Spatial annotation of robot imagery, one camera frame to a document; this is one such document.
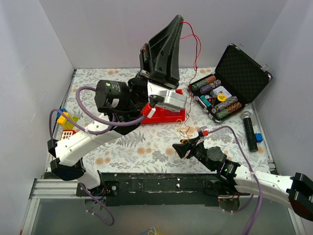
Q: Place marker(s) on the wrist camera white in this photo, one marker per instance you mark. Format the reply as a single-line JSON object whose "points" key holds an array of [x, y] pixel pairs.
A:
{"points": [[202, 132], [158, 96]]}

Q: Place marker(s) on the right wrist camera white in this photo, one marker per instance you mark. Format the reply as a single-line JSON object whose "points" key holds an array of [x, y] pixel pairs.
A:
{"points": [[202, 132]]}

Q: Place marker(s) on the blue toy brick left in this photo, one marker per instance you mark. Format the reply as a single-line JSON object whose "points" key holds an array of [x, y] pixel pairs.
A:
{"points": [[61, 110]]}

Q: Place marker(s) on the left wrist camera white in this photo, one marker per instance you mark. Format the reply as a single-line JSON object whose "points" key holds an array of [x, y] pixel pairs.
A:
{"points": [[158, 96]]}

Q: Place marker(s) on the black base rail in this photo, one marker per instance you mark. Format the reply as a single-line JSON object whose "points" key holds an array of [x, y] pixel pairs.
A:
{"points": [[125, 189]]}

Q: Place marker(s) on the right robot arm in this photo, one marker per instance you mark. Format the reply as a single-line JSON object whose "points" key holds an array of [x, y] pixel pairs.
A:
{"points": [[294, 192]]}

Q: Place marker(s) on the black microphone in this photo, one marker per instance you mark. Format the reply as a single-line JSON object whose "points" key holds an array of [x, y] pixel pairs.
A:
{"points": [[250, 135]]}

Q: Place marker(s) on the red white window brick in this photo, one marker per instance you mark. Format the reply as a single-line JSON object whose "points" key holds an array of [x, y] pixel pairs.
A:
{"points": [[67, 134]]}

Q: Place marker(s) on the black poker chip case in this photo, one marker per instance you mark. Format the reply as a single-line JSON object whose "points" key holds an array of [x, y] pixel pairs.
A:
{"points": [[236, 82]]}

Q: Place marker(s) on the blue toy block right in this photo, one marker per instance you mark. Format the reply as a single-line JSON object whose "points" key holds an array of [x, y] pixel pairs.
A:
{"points": [[258, 137]]}

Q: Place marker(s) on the green toy brick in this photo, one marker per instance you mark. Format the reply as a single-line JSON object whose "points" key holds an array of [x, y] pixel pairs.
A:
{"points": [[74, 118]]}

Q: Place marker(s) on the red plastic bin right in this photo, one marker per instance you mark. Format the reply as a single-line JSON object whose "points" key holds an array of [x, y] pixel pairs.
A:
{"points": [[161, 115]]}

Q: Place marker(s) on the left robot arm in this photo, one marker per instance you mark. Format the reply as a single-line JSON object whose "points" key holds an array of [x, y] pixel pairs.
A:
{"points": [[123, 106]]}

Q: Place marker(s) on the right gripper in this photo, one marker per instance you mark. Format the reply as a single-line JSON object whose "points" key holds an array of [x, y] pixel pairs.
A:
{"points": [[193, 149]]}

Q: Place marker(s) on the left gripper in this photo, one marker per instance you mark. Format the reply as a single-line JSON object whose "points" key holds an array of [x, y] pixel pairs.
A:
{"points": [[158, 77]]}

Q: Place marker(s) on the yellow toy brick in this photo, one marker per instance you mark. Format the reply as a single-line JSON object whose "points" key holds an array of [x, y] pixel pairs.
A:
{"points": [[64, 123]]}

